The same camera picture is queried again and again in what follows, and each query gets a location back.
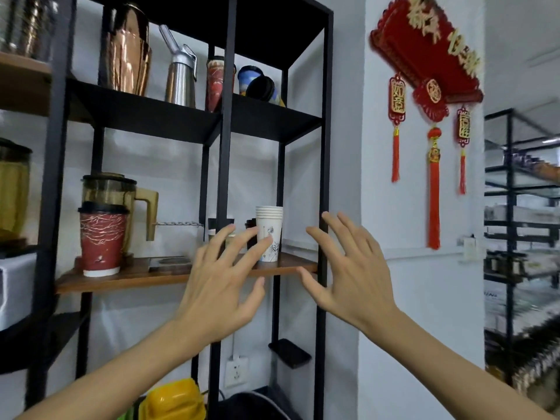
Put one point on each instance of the person's right forearm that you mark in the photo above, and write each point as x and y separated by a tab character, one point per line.
446	371

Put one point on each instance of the copper metal pitcher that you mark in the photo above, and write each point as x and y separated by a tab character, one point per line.
127	52

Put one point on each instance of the person's left thumb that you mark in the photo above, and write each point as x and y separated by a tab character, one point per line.
256	297

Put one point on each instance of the person's left middle finger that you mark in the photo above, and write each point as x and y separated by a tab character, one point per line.
243	242

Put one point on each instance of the white appliance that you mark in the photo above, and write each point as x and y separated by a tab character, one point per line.
15	288

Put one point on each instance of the tall red patterned cup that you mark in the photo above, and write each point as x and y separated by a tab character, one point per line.
214	85

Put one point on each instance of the red fan wall decoration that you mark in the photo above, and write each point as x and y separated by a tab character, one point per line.
426	52

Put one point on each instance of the black metal shelf rack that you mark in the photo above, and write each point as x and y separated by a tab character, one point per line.
225	139

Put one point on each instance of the dark wooden coaster tray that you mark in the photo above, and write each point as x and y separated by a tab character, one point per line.
170	263

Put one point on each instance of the brown wooden shelf board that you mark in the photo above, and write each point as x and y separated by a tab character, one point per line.
131	277

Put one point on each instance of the black bag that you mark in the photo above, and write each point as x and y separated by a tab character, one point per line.
253	406

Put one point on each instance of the black and white cup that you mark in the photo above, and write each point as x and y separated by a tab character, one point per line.
214	225

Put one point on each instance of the yellow plastic object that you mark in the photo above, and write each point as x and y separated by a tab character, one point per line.
175	400

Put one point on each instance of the stack of white paper cups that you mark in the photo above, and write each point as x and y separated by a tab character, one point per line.
270	223

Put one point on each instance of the person's right thumb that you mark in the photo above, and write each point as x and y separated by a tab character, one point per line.
311	286

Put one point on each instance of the silver cream whipper bottle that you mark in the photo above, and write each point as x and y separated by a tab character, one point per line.
180	78

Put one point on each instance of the white wall power socket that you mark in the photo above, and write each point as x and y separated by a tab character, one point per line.
236	372

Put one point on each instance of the blue patterned cup black lid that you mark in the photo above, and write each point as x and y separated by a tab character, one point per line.
258	85

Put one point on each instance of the person's left hand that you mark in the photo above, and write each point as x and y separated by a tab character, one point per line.
212	301

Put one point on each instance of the small black bracket shelf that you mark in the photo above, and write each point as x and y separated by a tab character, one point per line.
289	353

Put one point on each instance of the person's left forearm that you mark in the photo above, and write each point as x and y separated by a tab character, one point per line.
118	380

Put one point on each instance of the person's left little finger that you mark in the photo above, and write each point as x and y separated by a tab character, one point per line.
199	255

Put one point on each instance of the red paper cup black lid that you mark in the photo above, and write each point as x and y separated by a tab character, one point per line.
103	240

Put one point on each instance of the clear glass jar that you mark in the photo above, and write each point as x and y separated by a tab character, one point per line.
26	26

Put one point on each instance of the person's right hand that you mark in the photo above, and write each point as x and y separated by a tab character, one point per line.
358	288

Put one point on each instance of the white wall switch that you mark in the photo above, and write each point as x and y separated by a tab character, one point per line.
469	249

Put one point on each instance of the dark metal storage rack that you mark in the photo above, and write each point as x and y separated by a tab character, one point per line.
512	240

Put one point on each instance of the yellow tinted plastic container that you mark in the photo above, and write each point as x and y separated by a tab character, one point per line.
13	192

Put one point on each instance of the person's right middle finger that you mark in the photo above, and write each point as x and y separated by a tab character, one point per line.
337	234

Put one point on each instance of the person's right little finger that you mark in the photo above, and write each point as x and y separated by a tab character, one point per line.
375	251

